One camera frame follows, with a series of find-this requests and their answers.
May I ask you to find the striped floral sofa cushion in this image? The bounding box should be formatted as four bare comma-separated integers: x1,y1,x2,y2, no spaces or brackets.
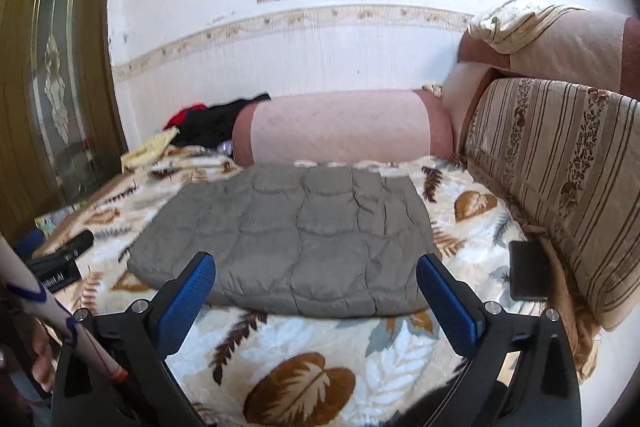
462,77,640,333

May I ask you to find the yellow floral cloth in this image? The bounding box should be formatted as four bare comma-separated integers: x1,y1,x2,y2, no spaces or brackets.
121,127,180,170

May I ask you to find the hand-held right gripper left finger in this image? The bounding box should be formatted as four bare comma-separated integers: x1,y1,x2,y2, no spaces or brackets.
52,252,216,427

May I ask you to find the tan fringed cloth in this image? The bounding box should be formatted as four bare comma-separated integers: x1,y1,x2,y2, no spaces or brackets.
520,207,606,383

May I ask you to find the leaf print fleece blanket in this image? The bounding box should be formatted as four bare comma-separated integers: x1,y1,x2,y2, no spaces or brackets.
35,144,601,427

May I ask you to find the wooden glazed door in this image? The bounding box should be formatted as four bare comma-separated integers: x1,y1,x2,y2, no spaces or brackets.
0,0,126,248

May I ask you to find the cream floral cloth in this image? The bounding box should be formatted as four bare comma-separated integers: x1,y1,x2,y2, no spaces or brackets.
467,0,591,55

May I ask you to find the red garment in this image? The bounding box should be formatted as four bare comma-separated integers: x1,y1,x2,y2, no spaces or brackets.
162,103,207,130

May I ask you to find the white pole with blue marks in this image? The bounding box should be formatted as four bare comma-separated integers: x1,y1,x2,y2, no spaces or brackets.
0,234,128,383

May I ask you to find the dark blue object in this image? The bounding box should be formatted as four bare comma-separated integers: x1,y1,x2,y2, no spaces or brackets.
12,228,47,260

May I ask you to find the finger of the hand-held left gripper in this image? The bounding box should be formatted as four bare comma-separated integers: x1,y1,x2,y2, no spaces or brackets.
47,229,96,260

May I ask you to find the black phone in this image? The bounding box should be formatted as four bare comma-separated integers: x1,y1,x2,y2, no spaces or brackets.
508,240,552,301

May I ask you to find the black garment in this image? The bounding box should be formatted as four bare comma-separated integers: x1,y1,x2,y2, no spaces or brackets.
177,93,272,148

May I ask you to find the person's left hand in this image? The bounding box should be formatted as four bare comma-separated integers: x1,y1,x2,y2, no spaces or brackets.
30,327,56,393

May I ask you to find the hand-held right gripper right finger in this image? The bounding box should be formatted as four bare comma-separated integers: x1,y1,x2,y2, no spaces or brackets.
417,253,583,427

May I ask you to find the grey padded jacket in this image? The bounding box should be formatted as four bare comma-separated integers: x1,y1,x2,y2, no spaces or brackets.
127,162,442,319

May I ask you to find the pink cylindrical bolster pillow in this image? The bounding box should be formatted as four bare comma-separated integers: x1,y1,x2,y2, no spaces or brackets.
231,0,640,170

